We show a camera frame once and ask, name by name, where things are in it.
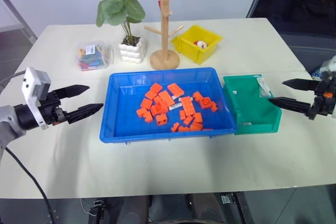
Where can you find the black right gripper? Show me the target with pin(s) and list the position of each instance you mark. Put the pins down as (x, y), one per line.
(323, 98)

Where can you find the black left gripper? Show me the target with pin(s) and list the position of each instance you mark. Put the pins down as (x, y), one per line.
(51, 108)

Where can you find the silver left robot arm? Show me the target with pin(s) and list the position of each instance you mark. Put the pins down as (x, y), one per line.
(10, 121)

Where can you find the clear plastic storage box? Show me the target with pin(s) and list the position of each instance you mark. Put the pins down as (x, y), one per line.
(92, 56)

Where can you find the clear plastic bag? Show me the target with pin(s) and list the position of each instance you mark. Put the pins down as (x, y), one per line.
(263, 86)

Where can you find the blue plastic tray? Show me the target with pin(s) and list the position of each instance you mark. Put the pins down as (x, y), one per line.
(123, 113)

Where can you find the green plastic bin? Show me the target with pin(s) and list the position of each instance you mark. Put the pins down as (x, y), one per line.
(252, 111)

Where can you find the orange building block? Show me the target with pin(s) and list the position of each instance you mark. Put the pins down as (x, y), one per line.
(141, 112)
(166, 98)
(157, 100)
(146, 103)
(151, 94)
(175, 127)
(148, 117)
(207, 102)
(198, 117)
(188, 120)
(187, 106)
(196, 126)
(197, 96)
(159, 108)
(183, 129)
(161, 119)
(182, 114)
(156, 87)
(175, 89)

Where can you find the white bubble plant pot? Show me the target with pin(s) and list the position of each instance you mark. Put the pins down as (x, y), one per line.
(132, 51)

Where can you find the green leafy plant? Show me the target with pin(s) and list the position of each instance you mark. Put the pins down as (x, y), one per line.
(120, 6)

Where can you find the wooden tree stand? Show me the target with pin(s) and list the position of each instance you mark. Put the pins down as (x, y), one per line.
(165, 37)

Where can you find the white and red toy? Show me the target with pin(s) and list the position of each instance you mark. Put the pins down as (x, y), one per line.
(201, 44)

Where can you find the metal table clamp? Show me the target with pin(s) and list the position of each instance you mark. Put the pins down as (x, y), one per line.
(228, 199)
(97, 207)

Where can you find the yellow plastic bin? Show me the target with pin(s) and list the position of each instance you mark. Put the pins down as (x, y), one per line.
(191, 48)

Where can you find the small red object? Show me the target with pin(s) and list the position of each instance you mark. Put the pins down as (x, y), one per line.
(159, 5)

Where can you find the black table leg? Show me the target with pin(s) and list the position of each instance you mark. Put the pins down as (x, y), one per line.
(242, 208)

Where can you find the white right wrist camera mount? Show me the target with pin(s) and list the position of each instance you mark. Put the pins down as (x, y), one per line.
(329, 65)

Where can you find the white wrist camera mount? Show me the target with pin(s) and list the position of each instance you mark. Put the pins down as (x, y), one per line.
(32, 87)
(329, 65)

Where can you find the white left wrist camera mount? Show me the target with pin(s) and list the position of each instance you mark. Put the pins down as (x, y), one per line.
(32, 87)

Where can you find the grey metal frame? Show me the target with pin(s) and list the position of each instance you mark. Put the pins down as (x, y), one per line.
(18, 16)

